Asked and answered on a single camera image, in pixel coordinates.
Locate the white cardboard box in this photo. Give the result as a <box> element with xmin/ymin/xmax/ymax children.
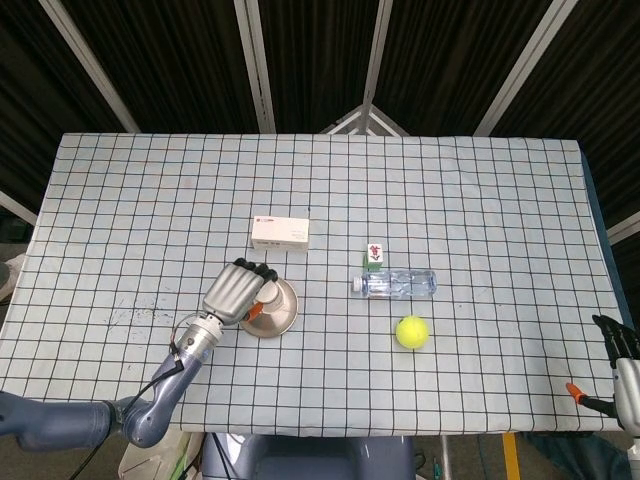
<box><xmin>250</xmin><ymin>215</ymin><xmax>310</xmax><ymax>253</ymax></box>

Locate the round metal plate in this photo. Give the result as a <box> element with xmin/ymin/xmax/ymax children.
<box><xmin>238</xmin><ymin>277</ymin><xmax>300</xmax><ymax>340</ymax></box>

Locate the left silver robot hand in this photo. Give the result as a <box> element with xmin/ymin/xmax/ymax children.
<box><xmin>202</xmin><ymin>257</ymin><xmax>279</xmax><ymax>326</ymax></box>

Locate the aluminium frame rail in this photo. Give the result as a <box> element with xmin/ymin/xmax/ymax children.
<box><xmin>0</xmin><ymin>189</ymin><xmax>39</xmax><ymax>226</ymax></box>
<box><xmin>607</xmin><ymin>209</ymin><xmax>640</xmax><ymax>246</ymax></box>

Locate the yellow tennis ball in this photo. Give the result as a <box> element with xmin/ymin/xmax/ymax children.
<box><xmin>395</xmin><ymin>315</ymin><xmax>431</xmax><ymax>351</ymax></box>

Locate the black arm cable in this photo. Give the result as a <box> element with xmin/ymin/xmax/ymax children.
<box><xmin>69</xmin><ymin>342</ymin><xmax>189</xmax><ymax>480</ymax></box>

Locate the green white mahjong tile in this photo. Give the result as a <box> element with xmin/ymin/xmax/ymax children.
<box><xmin>362</xmin><ymin>242</ymin><xmax>386</xmax><ymax>272</ymax></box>

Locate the white paper cup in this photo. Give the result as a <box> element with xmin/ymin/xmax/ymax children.
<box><xmin>252</xmin><ymin>282</ymin><xmax>285</xmax><ymax>317</ymax></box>

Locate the checkered light blue tablecloth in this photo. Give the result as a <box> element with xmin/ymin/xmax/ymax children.
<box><xmin>0</xmin><ymin>131</ymin><xmax>632</xmax><ymax>434</ymax></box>

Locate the blue table underlay cloth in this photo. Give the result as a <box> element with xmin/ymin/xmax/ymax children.
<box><xmin>579</xmin><ymin>144</ymin><xmax>632</xmax><ymax>321</ymax></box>

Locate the clear plastic water bottle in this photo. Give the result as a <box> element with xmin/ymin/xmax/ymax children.
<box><xmin>349</xmin><ymin>269</ymin><xmax>438</xmax><ymax>300</ymax></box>

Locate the white sack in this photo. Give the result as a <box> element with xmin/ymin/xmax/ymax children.
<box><xmin>0</xmin><ymin>253</ymin><xmax>25</xmax><ymax>301</ymax></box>

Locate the aluminium frame post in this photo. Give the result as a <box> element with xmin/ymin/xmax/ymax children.
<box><xmin>360</xmin><ymin>0</ymin><xmax>396</xmax><ymax>107</ymax></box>
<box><xmin>472</xmin><ymin>0</ymin><xmax>581</xmax><ymax>136</ymax></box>
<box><xmin>233</xmin><ymin>0</ymin><xmax>277</xmax><ymax>134</ymax></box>
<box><xmin>38</xmin><ymin>0</ymin><xmax>141</xmax><ymax>134</ymax></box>

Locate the triangular aluminium frame brace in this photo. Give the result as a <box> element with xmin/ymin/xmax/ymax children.
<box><xmin>319</xmin><ymin>103</ymin><xmax>411</xmax><ymax>136</ymax></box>

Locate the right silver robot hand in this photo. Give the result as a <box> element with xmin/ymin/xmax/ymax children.
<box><xmin>565</xmin><ymin>313</ymin><xmax>640</xmax><ymax>431</ymax></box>

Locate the blue-grey robot torso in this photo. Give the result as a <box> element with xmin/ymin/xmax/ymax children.
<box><xmin>201</xmin><ymin>433</ymin><xmax>416</xmax><ymax>480</ymax></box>

